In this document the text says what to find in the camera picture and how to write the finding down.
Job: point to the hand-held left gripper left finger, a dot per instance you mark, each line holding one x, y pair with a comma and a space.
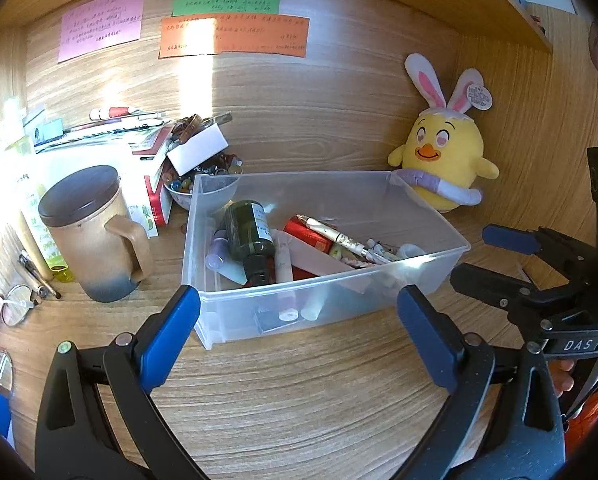
174, 335

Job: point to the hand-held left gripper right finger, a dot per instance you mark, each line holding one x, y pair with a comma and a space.
424, 335

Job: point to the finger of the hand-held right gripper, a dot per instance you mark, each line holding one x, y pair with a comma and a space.
484, 282
509, 238

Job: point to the white tape roll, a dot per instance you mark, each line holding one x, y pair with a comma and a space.
410, 251

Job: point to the dark blue purple spray bottle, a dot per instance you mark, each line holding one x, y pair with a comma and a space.
216, 252

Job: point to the small dark blue box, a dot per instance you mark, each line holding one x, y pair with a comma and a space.
269, 321

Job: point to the clear plastic box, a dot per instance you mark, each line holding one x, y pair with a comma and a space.
329, 305

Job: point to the white cylinder stick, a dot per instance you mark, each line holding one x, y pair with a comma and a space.
287, 315

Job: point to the dark green glass bottle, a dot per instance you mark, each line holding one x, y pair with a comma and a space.
246, 232

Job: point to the white pen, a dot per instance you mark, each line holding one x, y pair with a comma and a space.
329, 234

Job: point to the white lotion tube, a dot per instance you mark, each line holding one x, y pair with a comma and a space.
304, 260

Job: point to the red foil packet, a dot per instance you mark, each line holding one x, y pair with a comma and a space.
306, 232

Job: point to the person's right hand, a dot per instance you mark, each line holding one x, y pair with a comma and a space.
563, 375

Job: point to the yellow chick plush toy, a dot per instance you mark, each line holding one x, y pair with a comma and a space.
449, 155

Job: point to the brown ceramic mug with lid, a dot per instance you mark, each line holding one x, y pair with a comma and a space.
84, 240

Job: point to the red and white carton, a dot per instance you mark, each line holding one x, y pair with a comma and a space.
151, 195

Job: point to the bowl of beads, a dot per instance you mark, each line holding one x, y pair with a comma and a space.
179, 192

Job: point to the dark metal pen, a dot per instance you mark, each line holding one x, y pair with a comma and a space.
39, 275

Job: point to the white rectangular box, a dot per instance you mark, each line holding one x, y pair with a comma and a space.
199, 150

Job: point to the blue card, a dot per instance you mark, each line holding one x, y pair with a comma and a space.
0, 412

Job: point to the pale green lotion bottle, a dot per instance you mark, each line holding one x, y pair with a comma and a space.
34, 200

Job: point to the brown hair clip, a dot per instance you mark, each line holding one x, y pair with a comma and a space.
191, 127

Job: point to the stack of books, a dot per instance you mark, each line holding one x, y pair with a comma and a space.
104, 132

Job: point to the red and white marker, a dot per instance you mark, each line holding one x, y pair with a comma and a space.
110, 112

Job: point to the teal and white box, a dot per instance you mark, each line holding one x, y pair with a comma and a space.
41, 125

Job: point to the orange paper note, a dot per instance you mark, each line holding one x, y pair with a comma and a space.
259, 37

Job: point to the pink paper note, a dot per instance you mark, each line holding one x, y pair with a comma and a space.
101, 22

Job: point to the green paper note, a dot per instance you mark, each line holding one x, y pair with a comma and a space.
226, 6

